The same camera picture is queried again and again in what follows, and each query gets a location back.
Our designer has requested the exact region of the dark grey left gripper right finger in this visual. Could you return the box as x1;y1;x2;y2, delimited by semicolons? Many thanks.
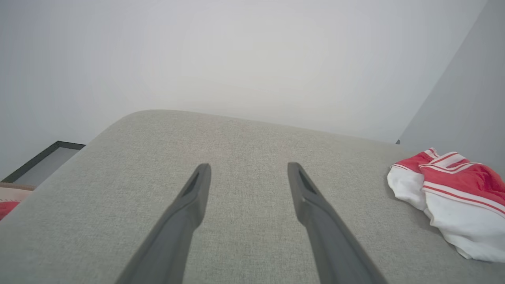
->
287;162;389;284

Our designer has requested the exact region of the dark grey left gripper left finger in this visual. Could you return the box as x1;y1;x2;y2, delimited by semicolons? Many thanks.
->
115;163;212;284

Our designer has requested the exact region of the red and white garment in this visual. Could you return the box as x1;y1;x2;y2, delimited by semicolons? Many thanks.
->
387;148;505;263

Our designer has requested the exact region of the light grey fabric sofa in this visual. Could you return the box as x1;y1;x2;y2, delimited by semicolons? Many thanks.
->
0;109;505;284

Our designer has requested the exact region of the black framed panel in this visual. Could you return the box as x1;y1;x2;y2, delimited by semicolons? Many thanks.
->
1;141;86;187

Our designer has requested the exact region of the red and pink fabric item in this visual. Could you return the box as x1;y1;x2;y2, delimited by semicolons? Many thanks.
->
0;182;36;220

